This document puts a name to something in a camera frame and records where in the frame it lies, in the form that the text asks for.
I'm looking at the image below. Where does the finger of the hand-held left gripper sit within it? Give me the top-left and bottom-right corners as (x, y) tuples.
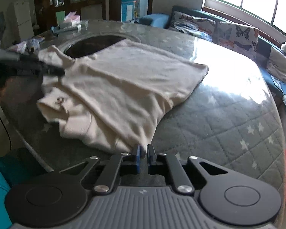
(39, 64), (65, 77)

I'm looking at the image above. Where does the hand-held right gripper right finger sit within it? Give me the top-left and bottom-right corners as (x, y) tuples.
(146, 144), (229, 195)

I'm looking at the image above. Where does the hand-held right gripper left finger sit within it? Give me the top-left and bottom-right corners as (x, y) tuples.
(58, 144), (142, 195)

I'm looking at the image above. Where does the cream sweatshirt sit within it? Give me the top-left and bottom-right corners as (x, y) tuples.
(36, 39), (209, 153)

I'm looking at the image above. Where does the white plastic bag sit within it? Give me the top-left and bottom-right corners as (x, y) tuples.
(7, 41), (28, 53)

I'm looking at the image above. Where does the round black induction cooktop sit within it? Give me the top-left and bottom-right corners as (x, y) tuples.
(64, 35), (128, 58)

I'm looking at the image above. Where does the white refrigerator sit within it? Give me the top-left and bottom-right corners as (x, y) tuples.
(7, 0), (35, 46)

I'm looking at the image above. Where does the pink and white tissue box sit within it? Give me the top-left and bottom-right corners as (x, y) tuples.
(63, 11), (81, 28)

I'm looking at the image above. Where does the grey quilted star table cover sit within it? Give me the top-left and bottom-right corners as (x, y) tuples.
(0, 20), (286, 191)

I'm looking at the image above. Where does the dark wooden cabinet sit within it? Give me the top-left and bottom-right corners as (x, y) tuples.
(33, 0), (107, 32)

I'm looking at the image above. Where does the blue armrest cover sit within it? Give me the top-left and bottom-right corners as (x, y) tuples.
(139, 13), (170, 29)

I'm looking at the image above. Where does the person's teal clothing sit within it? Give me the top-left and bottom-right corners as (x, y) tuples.
(0, 157), (34, 229)

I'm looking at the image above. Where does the butterfly print cushion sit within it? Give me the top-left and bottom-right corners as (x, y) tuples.
(168, 11), (216, 42)
(216, 21), (259, 53)

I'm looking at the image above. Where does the blue bed sheet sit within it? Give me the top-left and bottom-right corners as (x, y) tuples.
(270, 74), (286, 98)

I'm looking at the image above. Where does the dark teal sofa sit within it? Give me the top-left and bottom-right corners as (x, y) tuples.
(138, 5), (286, 96)

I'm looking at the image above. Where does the grey cushion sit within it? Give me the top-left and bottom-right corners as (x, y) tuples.
(267, 46), (286, 85)

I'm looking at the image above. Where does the black cable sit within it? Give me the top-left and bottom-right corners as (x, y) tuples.
(0, 106), (13, 151)

